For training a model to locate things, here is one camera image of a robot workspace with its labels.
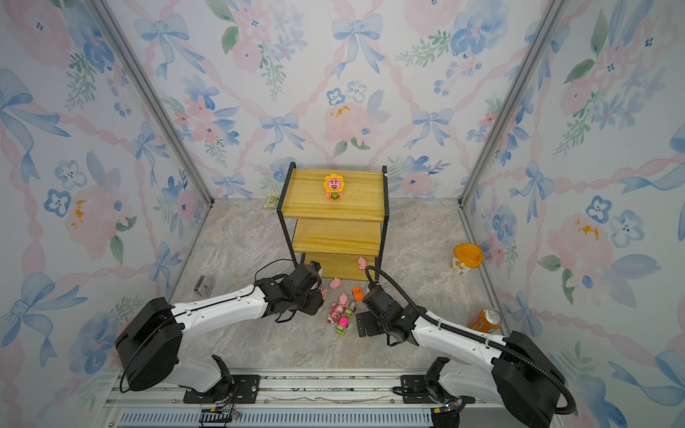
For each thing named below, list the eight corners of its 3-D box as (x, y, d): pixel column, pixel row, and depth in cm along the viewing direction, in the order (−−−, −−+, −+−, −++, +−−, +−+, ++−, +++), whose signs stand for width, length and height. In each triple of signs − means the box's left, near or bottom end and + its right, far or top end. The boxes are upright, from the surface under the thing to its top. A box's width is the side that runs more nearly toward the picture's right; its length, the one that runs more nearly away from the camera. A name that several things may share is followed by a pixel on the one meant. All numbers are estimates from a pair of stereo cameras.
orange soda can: (469, 337, 85) (484, 324, 76) (464, 321, 88) (478, 308, 79) (488, 337, 85) (505, 324, 76) (483, 322, 88) (499, 308, 79)
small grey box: (200, 297, 93) (193, 290, 89) (205, 283, 97) (199, 275, 92) (208, 297, 93) (201, 290, 89) (213, 283, 97) (207, 275, 92)
